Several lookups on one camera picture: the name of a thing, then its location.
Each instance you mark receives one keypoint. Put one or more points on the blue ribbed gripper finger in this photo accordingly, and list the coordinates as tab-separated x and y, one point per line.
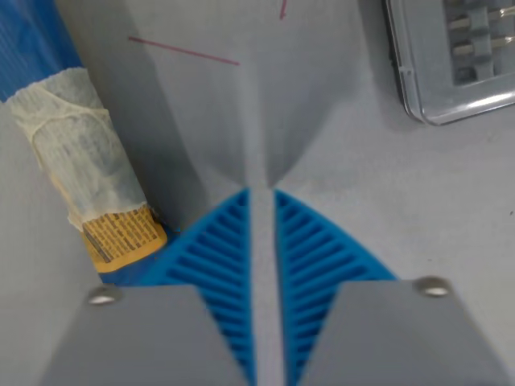
362	333
161	333

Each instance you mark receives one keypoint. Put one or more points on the blue bag with paper tape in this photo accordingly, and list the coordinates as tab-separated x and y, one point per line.
80	153

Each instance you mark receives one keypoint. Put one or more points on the clear plastic case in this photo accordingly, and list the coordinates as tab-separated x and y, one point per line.
454	60

